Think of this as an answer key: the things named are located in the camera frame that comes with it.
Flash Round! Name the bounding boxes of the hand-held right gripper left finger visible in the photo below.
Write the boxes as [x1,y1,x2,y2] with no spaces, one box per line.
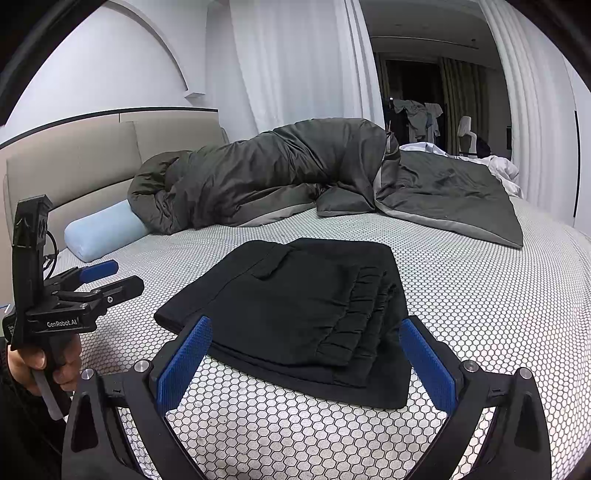
[61,315,214,480]

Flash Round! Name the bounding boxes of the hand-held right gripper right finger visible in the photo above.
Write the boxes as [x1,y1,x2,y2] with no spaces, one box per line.
[398,318,551,480]

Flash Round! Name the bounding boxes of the beige padded headboard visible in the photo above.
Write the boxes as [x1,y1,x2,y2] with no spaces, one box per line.
[0,107,229,287]

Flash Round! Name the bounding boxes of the white sheer curtain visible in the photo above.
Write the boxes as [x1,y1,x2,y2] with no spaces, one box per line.
[478,0,571,199]
[230,0,386,139]

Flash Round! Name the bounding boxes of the person's left hand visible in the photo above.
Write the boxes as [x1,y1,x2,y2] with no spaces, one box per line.
[7,344,81,396]

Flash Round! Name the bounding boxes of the black pants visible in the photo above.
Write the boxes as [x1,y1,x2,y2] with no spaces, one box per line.
[154,237,413,411]

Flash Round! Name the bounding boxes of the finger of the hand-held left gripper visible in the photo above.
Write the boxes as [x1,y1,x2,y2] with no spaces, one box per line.
[44,259,120,291]
[51,275,145,308]

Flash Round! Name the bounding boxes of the light blue bolster pillow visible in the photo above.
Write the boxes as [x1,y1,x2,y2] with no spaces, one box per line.
[64,199,148,264]

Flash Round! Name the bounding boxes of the black cable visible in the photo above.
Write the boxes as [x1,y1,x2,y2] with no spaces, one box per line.
[42,230,59,273]

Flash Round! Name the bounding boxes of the clothes hanging in background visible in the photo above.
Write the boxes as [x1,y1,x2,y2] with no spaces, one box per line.
[392,98,444,141]

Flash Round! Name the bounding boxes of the dark grey duvet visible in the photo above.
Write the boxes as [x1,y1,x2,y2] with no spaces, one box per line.
[127,117,525,250]

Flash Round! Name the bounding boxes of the olive curtain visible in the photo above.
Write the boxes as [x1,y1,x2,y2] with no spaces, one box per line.
[438,56,490,158]

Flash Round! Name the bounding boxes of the white chair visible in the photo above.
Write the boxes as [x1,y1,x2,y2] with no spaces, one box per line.
[457,115,479,160]

